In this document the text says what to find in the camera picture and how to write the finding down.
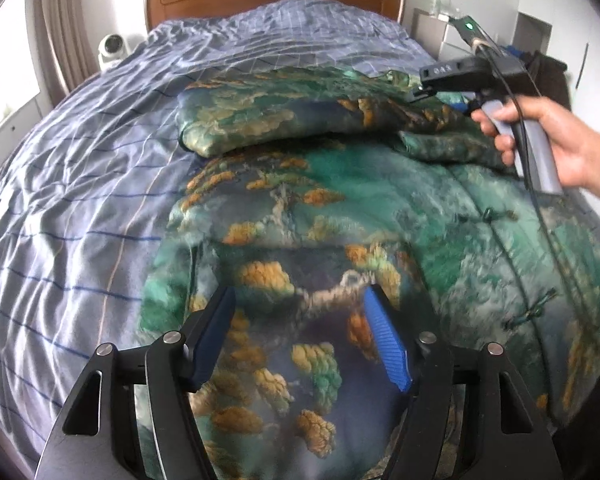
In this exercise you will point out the white desk with drawer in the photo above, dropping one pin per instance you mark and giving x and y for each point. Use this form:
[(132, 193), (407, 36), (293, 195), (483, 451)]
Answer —
[(445, 45)]

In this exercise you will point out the person's right hand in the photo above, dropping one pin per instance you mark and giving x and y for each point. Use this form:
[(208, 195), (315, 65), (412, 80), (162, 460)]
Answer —
[(565, 145)]

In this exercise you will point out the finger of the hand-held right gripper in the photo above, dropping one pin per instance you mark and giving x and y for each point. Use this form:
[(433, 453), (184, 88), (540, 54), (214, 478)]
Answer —
[(459, 106)]

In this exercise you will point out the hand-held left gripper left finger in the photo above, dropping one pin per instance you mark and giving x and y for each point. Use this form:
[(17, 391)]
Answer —
[(212, 340)]

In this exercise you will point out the green patterned jacket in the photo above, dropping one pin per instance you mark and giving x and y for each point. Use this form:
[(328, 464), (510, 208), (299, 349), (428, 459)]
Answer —
[(330, 210)]

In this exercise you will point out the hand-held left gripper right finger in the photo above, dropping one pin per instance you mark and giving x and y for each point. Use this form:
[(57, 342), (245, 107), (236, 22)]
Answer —
[(387, 345)]

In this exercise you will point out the beige curtain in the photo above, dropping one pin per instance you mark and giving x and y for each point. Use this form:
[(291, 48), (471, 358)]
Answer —
[(65, 25)]

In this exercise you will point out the window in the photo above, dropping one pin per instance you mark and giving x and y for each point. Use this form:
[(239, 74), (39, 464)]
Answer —
[(5, 50)]

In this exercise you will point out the white round camera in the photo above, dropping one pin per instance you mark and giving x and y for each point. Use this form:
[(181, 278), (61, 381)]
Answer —
[(112, 47)]

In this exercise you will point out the bed with blue checked cover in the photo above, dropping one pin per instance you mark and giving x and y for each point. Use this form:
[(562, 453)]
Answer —
[(80, 185)]

